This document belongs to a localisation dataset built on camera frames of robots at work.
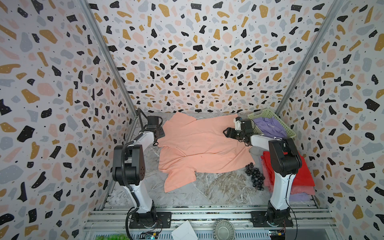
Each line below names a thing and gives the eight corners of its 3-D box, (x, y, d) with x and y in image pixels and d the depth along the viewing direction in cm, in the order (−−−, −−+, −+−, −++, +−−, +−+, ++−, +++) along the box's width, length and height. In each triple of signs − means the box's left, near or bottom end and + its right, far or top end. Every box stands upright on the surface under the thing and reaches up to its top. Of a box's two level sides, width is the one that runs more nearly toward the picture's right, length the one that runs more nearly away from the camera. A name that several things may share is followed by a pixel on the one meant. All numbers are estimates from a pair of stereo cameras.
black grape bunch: (254, 192, 85) (258, 189, 81) (243, 167, 95) (245, 162, 90) (265, 189, 86) (269, 186, 82) (253, 164, 96) (255, 160, 92)
